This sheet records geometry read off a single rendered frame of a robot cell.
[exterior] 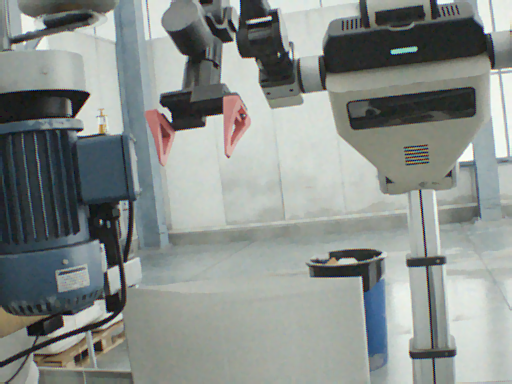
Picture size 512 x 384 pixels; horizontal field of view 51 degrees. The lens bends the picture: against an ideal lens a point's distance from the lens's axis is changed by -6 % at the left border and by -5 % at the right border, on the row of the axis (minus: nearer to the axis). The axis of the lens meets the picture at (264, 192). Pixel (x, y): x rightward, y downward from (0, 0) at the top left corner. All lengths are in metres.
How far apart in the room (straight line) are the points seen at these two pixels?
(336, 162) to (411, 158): 7.63
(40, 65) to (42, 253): 0.23
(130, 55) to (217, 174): 2.53
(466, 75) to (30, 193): 0.94
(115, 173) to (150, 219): 9.06
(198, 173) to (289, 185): 1.57
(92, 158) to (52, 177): 0.06
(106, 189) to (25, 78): 0.17
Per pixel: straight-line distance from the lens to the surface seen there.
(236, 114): 0.79
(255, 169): 9.32
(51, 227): 0.75
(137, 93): 9.85
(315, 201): 9.14
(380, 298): 3.28
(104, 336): 4.33
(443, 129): 1.38
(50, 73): 0.74
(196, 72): 0.83
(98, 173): 0.74
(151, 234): 9.82
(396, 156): 1.43
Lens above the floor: 1.24
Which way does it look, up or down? 3 degrees down
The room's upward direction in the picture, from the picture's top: 7 degrees counter-clockwise
